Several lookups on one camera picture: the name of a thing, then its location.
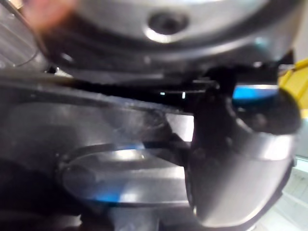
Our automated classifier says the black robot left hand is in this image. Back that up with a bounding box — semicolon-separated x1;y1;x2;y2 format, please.
39;0;297;169

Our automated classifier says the blue plastic object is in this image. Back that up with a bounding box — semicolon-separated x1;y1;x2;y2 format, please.
231;83;282;108

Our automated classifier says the silver robot left leg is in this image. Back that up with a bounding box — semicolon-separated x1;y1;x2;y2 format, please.
0;72;303;231

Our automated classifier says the pinkish red blurred object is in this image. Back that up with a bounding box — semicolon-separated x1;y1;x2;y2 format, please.
21;0;81;29

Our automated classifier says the grey ribbed panel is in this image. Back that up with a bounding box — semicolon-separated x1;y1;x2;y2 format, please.
0;2;48;72

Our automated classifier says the yellow shelf frame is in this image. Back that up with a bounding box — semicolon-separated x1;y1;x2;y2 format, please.
277;57;308;110

